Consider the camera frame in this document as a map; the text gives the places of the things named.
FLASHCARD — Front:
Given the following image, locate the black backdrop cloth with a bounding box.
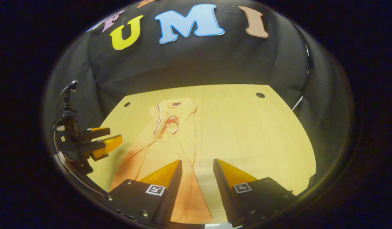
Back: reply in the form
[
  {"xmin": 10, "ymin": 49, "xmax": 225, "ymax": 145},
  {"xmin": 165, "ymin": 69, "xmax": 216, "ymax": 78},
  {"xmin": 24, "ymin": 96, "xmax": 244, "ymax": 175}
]
[{"xmin": 43, "ymin": 0, "xmax": 352, "ymax": 191}]

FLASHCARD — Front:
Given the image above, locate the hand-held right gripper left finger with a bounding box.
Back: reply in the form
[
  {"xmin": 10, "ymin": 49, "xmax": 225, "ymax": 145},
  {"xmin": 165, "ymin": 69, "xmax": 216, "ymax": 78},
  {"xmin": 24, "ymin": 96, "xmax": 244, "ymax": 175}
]
[{"xmin": 107, "ymin": 160, "xmax": 183, "ymax": 227}]

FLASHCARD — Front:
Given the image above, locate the orange T-shirt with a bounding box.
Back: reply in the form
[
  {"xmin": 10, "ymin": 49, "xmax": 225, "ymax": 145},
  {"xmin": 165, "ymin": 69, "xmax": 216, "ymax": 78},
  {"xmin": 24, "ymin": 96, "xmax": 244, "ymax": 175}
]
[{"xmin": 109, "ymin": 99, "xmax": 213, "ymax": 225}]

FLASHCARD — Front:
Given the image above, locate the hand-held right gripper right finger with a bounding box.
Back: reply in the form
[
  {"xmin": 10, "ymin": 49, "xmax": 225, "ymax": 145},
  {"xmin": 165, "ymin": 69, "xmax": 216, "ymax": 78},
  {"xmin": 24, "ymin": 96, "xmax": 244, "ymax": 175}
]
[{"xmin": 213, "ymin": 158, "xmax": 296, "ymax": 228}]

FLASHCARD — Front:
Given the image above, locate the white cable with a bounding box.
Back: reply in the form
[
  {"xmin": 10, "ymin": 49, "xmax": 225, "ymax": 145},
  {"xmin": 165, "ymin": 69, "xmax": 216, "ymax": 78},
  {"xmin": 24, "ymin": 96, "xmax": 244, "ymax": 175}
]
[{"xmin": 292, "ymin": 41, "xmax": 311, "ymax": 111}]

